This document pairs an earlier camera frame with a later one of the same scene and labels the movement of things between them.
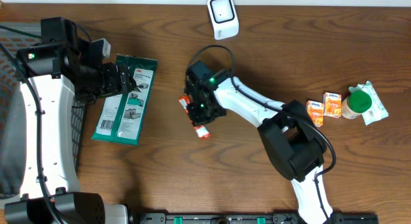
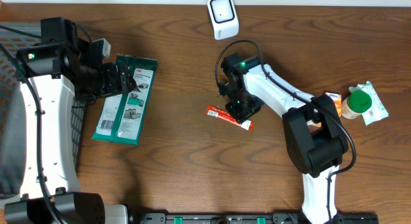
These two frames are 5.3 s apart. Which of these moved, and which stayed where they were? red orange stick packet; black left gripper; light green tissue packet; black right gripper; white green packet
Moved: red orange stick packet; black right gripper
Stayed: light green tissue packet; black left gripper; white green packet
